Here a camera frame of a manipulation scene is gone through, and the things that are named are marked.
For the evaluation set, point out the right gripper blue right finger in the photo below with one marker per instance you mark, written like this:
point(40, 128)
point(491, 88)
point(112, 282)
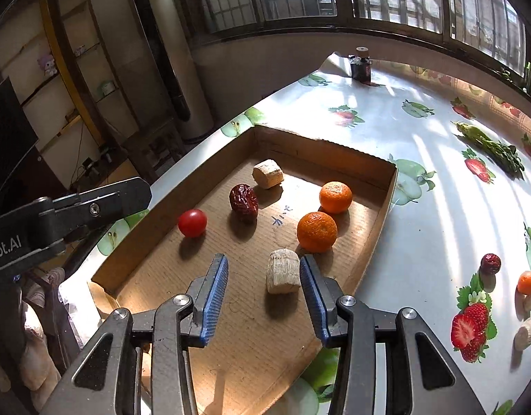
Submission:
point(320, 295)

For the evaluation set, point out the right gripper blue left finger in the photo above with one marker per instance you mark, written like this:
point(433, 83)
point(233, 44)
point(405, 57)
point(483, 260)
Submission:
point(207, 293)

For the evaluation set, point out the large sugarcane chunk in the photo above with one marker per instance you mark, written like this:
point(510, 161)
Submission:
point(283, 272)

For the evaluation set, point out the large orange tangerine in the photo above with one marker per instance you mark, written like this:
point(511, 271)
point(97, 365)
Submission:
point(317, 232)

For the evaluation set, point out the red cherry tomato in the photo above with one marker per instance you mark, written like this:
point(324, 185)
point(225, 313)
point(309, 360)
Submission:
point(192, 223)

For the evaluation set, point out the large wrinkled red jujube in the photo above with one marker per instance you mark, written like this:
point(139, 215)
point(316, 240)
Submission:
point(244, 203)

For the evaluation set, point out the small dark red jujube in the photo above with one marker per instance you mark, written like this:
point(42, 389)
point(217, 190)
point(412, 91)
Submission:
point(490, 264)

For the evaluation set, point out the brown cardboard tray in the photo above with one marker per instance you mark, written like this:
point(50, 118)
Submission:
point(263, 342)

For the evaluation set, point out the fruit print tablecloth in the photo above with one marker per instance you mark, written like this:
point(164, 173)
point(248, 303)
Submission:
point(451, 205)

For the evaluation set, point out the wooden shelf unit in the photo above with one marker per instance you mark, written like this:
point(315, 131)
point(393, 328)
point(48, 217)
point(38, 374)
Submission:
point(55, 58)

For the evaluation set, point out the small orange tangerine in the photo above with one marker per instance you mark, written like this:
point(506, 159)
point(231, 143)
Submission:
point(524, 283)

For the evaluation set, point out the green leafy vegetable bunch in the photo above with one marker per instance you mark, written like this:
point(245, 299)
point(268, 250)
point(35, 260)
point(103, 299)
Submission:
point(504, 155)

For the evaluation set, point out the dark ink bottle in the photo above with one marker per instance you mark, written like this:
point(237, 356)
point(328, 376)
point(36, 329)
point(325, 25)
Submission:
point(361, 65)

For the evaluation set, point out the tall white air conditioner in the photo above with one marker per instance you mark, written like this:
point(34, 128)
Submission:
point(164, 35)

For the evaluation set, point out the green bottle on windowsill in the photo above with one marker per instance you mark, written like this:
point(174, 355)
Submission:
point(527, 77)

